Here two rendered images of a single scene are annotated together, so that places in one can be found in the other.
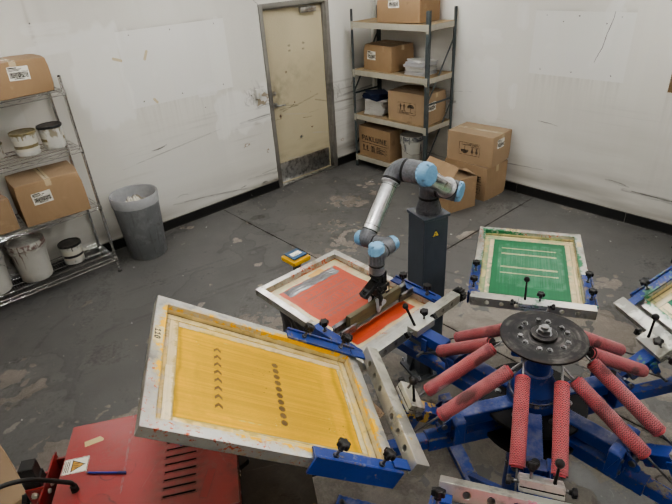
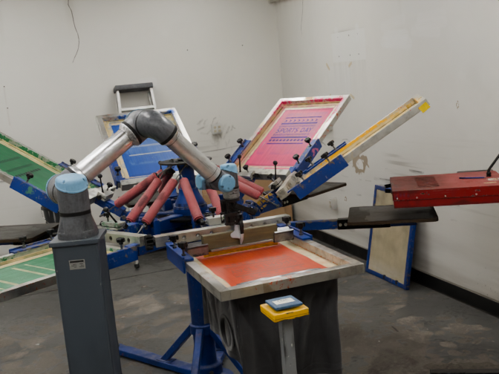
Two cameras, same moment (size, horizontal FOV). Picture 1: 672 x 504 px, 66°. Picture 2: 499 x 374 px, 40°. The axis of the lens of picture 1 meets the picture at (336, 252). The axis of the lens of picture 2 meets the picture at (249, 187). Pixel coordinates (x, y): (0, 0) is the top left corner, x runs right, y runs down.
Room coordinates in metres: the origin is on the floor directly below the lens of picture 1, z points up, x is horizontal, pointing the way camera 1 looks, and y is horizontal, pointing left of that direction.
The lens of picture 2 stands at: (4.86, 0.99, 1.74)
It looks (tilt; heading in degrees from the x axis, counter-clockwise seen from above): 9 degrees down; 201
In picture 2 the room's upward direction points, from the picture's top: 5 degrees counter-clockwise
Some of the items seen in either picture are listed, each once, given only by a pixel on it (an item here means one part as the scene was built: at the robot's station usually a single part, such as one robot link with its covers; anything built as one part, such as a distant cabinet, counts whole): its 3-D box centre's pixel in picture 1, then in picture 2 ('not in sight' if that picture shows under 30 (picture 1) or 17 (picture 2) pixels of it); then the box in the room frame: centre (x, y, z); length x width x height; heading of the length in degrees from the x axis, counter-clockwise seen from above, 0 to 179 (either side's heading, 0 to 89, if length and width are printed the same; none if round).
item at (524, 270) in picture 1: (531, 266); (53, 243); (2.27, -1.02, 1.05); 1.08 x 0.61 x 0.23; 161
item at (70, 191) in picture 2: (430, 184); (72, 192); (2.71, -0.56, 1.37); 0.13 x 0.12 x 0.14; 50
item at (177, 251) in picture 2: (414, 292); (180, 257); (2.21, -0.40, 0.97); 0.30 x 0.05 x 0.07; 41
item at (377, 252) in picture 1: (376, 254); (229, 176); (2.07, -0.19, 1.31); 0.09 x 0.08 x 0.11; 140
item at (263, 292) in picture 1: (344, 297); (257, 259); (2.22, -0.03, 0.97); 0.79 x 0.58 x 0.04; 41
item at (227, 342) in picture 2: not in sight; (224, 312); (2.38, -0.13, 0.79); 0.46 x 0.09 x 0.33; 41
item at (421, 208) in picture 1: (428, 203); (76, 222); (2.71, -0.56, 1.25); 0.15 x 0.15 x 0.10
